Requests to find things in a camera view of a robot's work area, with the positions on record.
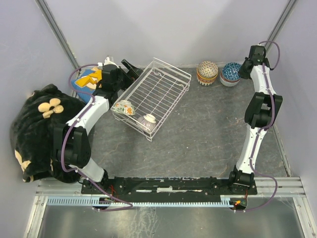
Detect white wire dish rack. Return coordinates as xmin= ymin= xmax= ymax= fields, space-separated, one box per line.
xmin=111 ymin=58 xmax=191 ymax=141

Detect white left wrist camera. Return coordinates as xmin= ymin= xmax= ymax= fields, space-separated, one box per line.
xmin=98 ymin=56 xmax=118 ymax=68

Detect white bowl teal floral pattern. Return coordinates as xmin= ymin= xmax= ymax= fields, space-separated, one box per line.
xmin=220 ymin=74 xmax=240 ymax=84

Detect maroon tile pattern bowl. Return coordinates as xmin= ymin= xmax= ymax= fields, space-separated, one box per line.
xmin=197 ymin=60 xmax=218 ymax=78

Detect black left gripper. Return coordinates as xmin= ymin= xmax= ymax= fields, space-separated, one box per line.
xmin=114 ymin=59 xmax=143 ymax=92

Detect yellow sun pattern bowl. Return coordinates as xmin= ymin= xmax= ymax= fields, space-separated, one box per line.
xmin=197 ymin=72 xmax=218 ymax=85

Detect plain white ribbed bowl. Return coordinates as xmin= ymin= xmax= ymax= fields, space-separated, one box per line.
xmin=220 ymin=78 xmax=239 ymax=87

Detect grey striped bowl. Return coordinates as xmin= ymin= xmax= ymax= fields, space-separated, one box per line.
xmin=137 ymin=114 xmax=157 ymax=133

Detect white bowl teal leaf pattern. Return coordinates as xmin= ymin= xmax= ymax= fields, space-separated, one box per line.
xmin=198 ymin=79 xmax=213 ymax=86

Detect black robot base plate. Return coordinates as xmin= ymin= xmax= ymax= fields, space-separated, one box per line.
xmin=81 ymin=176 xmax=258 ymax=202

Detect white bowl orange flower pattern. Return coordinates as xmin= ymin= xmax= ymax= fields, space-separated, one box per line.
xmin=114 ymin=100 xmax=135 ymax=116

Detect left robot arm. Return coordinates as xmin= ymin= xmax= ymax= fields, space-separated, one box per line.
xmin=53 ymin=58 xmax=143 ymax=193

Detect aluminium frame rails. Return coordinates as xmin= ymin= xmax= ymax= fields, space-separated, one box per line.
xmin=23 ymin=0 xmax=317 ymax=238

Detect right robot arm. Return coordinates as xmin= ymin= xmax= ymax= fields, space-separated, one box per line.
xmin=227 ymin=43 xmax=283 ymax=194

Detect white bowl red lattice pattern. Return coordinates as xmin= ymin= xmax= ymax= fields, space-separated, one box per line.
xmin=222 ymin=62 xmax=242 ymax=81

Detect black plush flower blanket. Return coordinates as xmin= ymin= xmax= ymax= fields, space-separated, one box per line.
xmin=9 ymin=84 xmax=85 ymax=183

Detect light blue cable duct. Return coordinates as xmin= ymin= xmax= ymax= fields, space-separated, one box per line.
xmin=47 ymin=194 xmax=235 ymax=206

